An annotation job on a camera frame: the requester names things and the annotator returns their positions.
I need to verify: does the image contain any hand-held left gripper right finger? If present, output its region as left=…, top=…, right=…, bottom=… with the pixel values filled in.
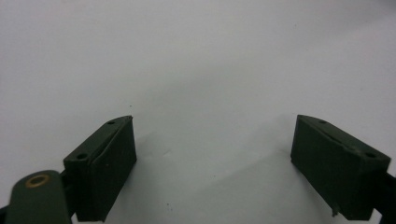
left=290, top=114, right=392, bottom=221

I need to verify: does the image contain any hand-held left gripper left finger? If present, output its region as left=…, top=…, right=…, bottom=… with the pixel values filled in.
left=63, top=115, right=138, bottom=223

